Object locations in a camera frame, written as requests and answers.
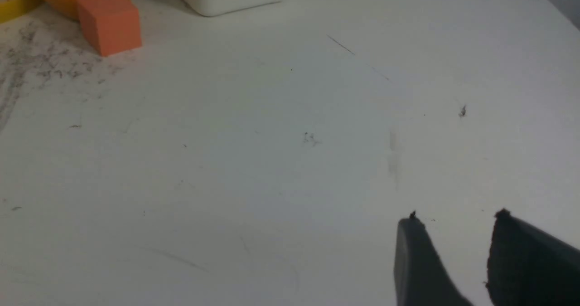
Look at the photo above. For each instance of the orange cube block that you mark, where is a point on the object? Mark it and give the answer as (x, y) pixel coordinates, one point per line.
(110, 26)

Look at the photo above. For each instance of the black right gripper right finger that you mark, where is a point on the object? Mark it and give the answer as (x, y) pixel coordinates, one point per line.
(529, 267)

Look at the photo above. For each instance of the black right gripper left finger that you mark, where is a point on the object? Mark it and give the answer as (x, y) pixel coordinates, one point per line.
(420, 278)

